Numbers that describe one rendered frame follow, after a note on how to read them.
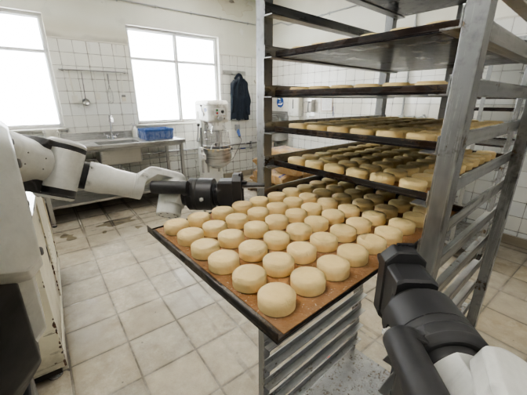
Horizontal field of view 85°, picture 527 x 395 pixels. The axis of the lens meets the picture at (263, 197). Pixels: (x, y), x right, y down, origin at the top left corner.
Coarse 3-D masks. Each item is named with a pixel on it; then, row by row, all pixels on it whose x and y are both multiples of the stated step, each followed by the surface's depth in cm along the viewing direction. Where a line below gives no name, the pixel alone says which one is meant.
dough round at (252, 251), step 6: (252, 240) 52; (258, 240) 52; (240, 246) 49; (246, 246) 49; (252, 246) 49; (258, 246) 49; (264, 246) 49; (240, 252) 49; (246, 252) 48; (252, 252) 48; (258, 252) 48; (264, 252) 48; (240, 258) 49; (246, 258) 48; (252, 258) 48; (258, 258) 48
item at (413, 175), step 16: (368, 144) 103; (288, 160) 79; (304, 160) 78; (320, 160) 76; (336, 160) 77; (352, 160) 77; (368, 160) 76; (384, 160) 76; (400, 160) 76; (416, 160) 77; (432, 160) 76; (464, 160) 76; (480, 160) 80; (368, 176) 65; (384, 176) 59; (400, 176) 63; (416, 176) 60; (432, 176) 59
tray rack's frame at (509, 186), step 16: (384, 80) 110; (448, 80) 96; (384, 112) 115; (512, 160) 86; (512, 176) 87; (512, 192) 88; (496, 208) 92; (496, 224) 93; (496, 240) 94; (480, 272) 99; (480, 288) 100; (480, 304) 101; (352, 352) 150; (336, 368) 141; (352, 368) 141; (368, 368) 141; (384, 368) 141; (320, 384) 133; (336, 384) 133; (352, 384) 133; (368, 384) 133
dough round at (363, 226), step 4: (356, 216) 61; (348, 220) 59; (352, 220) 59; (356, 220) 59; (360, 220) 59; (364, 220) 59; (368, 220) 59; (348, 224) 58; (352, 224) 58; (356, 224) 57; (360, 224) 57; (364, 224) 57; (368, 224) 57; (356, 228) 57; (360, 228) 57; (364, 228) 57; (368, 228) 57; (360, 232) 57; (364, 232) 57; (368, 232) 58
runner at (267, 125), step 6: (384, 114) 114; (294, 120) 82; (300, 120) 84; (306, 120) 86; (312, 120) 87; (318, 120) 89; (324, 120) 91; (330, 120) 93; (336, 120) 95; (264, 126) 76; (270, 126) 77; (282, 126) 80; (288, 126) 81; (264, 132) 76; (270, 132) 76; (276, 132) 76
